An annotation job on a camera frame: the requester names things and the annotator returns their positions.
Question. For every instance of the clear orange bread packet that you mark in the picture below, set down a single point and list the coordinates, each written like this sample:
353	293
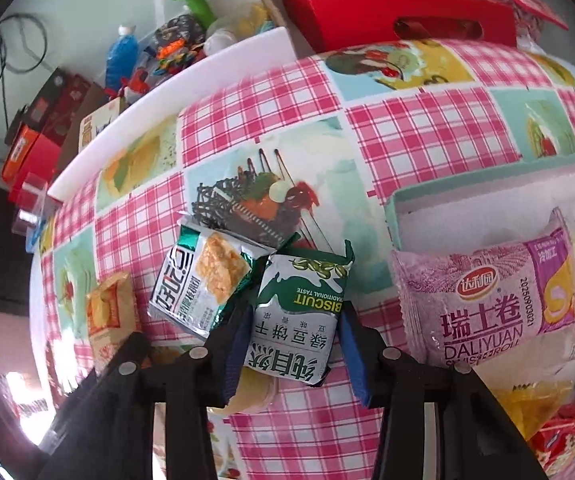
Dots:
542	405

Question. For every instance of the round dark toy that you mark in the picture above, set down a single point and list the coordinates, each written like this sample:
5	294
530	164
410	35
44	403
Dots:
180	32

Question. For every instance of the blue water bottle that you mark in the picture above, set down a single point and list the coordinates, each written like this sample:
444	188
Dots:
121	57

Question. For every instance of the teal gift box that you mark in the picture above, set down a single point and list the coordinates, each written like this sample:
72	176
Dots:
467	195

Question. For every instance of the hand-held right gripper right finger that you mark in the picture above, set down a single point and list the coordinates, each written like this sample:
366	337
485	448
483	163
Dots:
360	360

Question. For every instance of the brown cardboard box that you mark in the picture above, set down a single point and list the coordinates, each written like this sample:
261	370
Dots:
247	5

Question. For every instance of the orange swiss roll packet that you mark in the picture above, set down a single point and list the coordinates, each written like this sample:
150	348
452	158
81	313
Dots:
110	320

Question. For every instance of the purple swiss roll packet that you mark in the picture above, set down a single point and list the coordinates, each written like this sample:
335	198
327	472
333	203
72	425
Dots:
477	300

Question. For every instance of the clear plastic box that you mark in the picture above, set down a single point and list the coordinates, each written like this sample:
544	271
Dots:
35	205

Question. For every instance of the large red gift box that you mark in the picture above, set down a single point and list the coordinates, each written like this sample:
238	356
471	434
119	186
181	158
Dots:
392	5

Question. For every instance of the silver green cracker packet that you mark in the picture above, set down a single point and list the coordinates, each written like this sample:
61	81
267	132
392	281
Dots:
197	280

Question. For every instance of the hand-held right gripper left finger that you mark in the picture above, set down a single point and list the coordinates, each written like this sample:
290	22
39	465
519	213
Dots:
232	350

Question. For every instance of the cream snack carton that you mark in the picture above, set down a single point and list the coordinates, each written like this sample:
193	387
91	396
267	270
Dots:
100	122

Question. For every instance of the white foam board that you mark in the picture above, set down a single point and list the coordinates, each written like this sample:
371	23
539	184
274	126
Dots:
192	80

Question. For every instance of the pink checked tablecloth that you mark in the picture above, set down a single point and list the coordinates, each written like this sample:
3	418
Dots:
417	120

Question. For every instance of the green white biscuit packet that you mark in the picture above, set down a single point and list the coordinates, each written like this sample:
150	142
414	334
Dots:
297	320

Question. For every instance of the clear plastic jar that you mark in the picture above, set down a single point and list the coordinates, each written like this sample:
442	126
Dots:
220	41

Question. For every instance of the orange carton box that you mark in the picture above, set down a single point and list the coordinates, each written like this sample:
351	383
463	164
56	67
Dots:
17	152

